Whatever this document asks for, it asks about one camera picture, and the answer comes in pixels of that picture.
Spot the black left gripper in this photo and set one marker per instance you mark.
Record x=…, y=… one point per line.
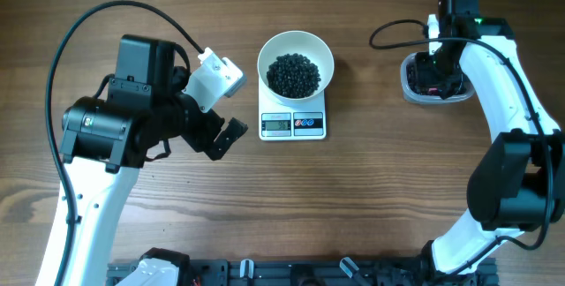
x=201, y=139

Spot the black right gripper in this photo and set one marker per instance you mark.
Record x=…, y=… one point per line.
x=425, y=79

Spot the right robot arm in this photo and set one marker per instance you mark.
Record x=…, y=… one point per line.
x=518, y=185

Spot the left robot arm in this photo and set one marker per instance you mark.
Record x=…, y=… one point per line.
x=105, y=143

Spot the white digital kitchen scale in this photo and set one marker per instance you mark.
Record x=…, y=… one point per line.
x=291, y=119

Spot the white bowl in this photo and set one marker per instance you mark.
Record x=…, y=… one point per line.
x=300, y=42

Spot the clear plastic container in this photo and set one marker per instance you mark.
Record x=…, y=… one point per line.
x=410, y=96

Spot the black beans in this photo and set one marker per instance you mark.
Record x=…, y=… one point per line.
x=293, y=76

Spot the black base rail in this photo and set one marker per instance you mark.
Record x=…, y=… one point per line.
x=164, y=267

